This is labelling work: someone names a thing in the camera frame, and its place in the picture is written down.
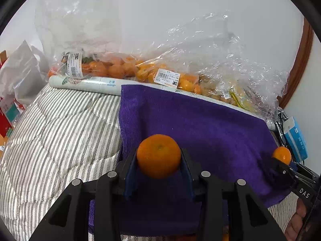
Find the purple towel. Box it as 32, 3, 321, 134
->
115, 85, 290, 236

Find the blue tissue pack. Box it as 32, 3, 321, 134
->
283, 117, 308, 163

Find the white plastic bag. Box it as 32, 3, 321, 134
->
1, 41, 49, 105

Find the brown wooden door frame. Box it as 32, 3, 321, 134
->
278, 18, 314, 108

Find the white rolled paper tube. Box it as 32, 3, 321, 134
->
48, 75, 276, 131

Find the red paper gift bag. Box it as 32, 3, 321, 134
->
0, 49, 26, 141

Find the clear bag of oranges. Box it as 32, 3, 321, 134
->
132, 13, 250, 94

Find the clear bag of yellow fruit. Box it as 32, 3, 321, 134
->
197, 54, 288, 126

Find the large orange with stem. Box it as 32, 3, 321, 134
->
272, 146, 292, 165

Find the clear bag of mandarins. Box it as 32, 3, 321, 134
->
35, 0, 138, 80

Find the small orange mandarin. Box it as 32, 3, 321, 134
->
136, 134, 181, 180

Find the black cable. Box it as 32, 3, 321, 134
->
273, 106, 292, 151

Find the person's right hand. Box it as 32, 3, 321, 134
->
284, 198, 307, 241

